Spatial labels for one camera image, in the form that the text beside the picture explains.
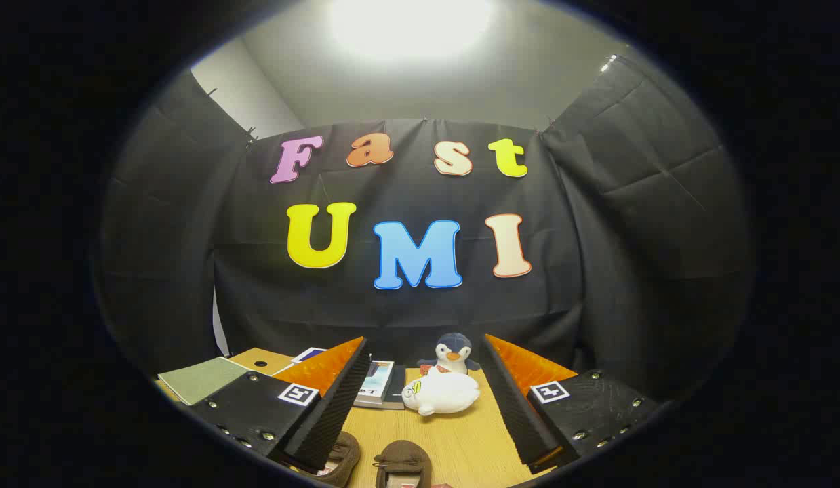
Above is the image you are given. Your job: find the penguin plush toy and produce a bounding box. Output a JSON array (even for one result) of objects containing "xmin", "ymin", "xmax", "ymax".
[{"xmin": 417, "ymin": 332, "xmax": 481, "ymax": 375}]

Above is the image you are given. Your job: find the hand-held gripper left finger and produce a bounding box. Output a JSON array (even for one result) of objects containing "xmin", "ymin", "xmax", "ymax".
[{"xmin": 188, "ymin": 335, "xmax": 373, "ymax": 472}]

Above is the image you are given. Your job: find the green fabric storage box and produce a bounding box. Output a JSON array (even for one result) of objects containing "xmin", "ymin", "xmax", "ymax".
[{"xmin": 155, "ymin": 357, "xmax": 258, "ymax": 406}]

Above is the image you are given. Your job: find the black backdrop cloth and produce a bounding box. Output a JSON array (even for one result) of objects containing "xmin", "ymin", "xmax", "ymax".
[{"xmin": 98, "ymin": 58, "xmax": 756, "ymax": 401}]

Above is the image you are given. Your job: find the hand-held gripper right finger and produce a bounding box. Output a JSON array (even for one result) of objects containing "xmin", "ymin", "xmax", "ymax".
[{"xmin": 483, "ymin": 332, "xmax": 662, "ymax": 475}]

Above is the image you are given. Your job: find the white plush toy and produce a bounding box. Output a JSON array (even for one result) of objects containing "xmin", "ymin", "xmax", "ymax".
[{"xmin": 401, "ymin": 366, "xmax": 481, "ymax": 416}]

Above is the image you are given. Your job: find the brown fuzzy slipper shoe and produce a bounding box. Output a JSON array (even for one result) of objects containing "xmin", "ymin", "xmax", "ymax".
[
  {"xmin": 311, "ymin": 430, "xmax": 361, "ymax": 485},
  {"xmin": 374, "ymin": 439, "xmax": 434, "ymax": 488}
]

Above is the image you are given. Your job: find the black book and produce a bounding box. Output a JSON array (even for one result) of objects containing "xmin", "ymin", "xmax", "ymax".
[{"xmin": 384, "ymin": 366, "xmax": 407, "ymax": 411}]

